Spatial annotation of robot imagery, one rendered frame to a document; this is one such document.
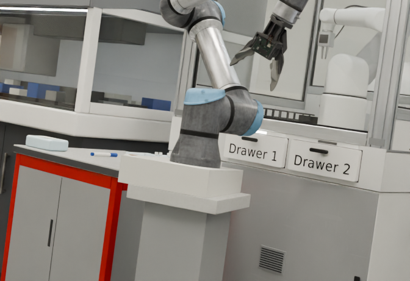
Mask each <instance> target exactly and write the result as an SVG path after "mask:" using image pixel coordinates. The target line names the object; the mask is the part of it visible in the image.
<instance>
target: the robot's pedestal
mask: <svg viewBox="0 0 410 281"><path fill-rule="evenodd" d="M126 197H127V198H131V199H136V200H140V201H145V208H144V212H143V222H142V231H141V236H140V245H139V250H138V259H137V267H136V273H135V281H222V278H223V269H224V264H225V255H226V247H227V242H228V233H229V224H230V219H231V211H234V210H239V209H242V208H247V207H249V206H250V197H251V195H250V194H245V193H234V194H227V195H223V196H216V197H209V198H203V197H197V196H191V195H186V194H181V193H174V192H171V191H164V190H158V189H154V188H148V187H141V186H138V185H131V184H128V190H127V196H126Z"/></svg>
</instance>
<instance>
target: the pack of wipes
mask: <svg viewBox="0 0 410 281"><path fill-rule="evenodd" d="M26 146H30V147H33V148H39V149H44V150H47V151H67V150H68V141H67V140H61V139H58V138H52V137H46V136H39V135H28V136H27V137H26Z"/></svg>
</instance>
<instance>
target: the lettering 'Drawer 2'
mask: <svg viewBox="0 0 410 281"><path fill-rule="evenodd" d="M297 156H299V155H295V163H294V165H300V164H301V162H302V158H301V156H299V157H300V159H301V162H300V163H299V164H296V159H297ZM310 161H312V162H313V163H309V164H308V167H309V168H311V167H312V168H314V161H313V160H310ZM310 164H312V166H311V167H310V166H309V165H310ZM316 164H317V161H316ZM324 164H325V162H324V163H323V166H324ZM328 164H330V163H328ZM328 164H327V165H326V170H327V167H328V168H332V164H330V165H331V167H330V166H328ZM344 165H348V169H347V170H346V171H344V172H343V174H348V173H345V172H347V171H348V170H349V169H350V165H349V164H347V163H346V164H344ZM319 166H320V167H321V170H322V169H323V166H322V163H321V162H320V163H319V165H318V164H317V169H318V167H319ZM327 171H331V170H327ZM348 175H349V174H348Z"/></svg>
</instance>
